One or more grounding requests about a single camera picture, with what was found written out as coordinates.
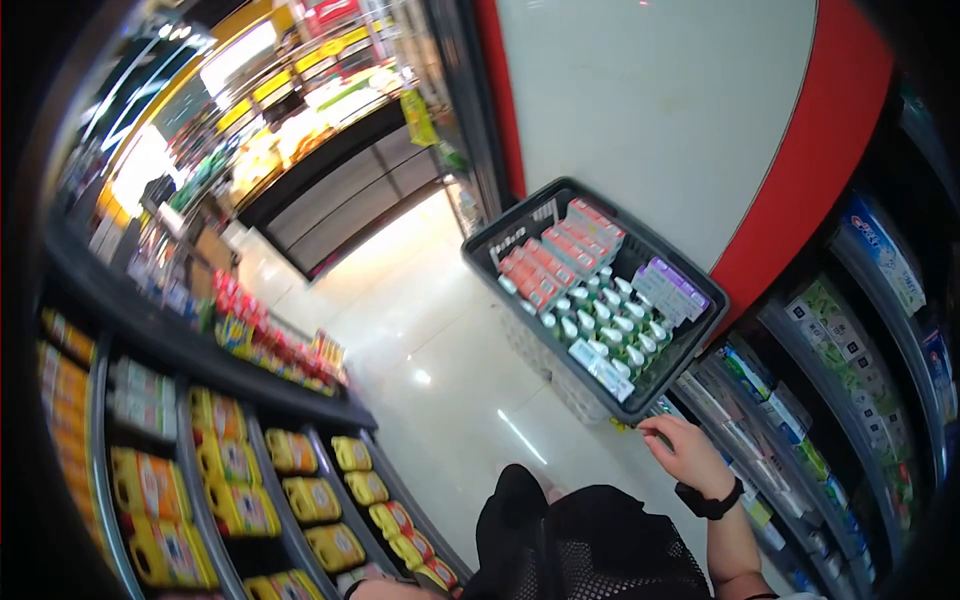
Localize full shop shelf toothpaste cartons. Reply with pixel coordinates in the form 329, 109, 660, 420
660, 90, 960, 600

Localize stack of red toothpaste cartons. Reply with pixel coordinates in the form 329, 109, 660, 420
498, 198, 627, 312

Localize person's legs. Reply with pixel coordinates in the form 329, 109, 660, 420
475, 463, 550, 594

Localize red and white column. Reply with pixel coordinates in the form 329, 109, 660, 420
472, 0, 897, 342

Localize person's right hand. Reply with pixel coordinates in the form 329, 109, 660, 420
637, 414, 738, 501

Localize group of white green tubes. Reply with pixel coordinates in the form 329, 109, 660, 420
498, 266, 672, 380

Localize full shop shelf yellow bottles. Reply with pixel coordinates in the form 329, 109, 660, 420
33, 217, 475, 600

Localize person's body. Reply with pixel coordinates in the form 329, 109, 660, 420
459, 483, 715, 600

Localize person's right fingers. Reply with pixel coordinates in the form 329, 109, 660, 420
637, 414, 682, 460

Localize stack of purple cartons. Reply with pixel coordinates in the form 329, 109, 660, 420
631, 256, 711, 328

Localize pale blue white cartons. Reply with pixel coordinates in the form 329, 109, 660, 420
567, 337, 637, 403

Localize grey plastic shopping basket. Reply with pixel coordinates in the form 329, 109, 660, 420
461, 176, 731, 426

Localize lit shop counter with goods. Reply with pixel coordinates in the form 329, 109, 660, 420
60, 0, 489, 282

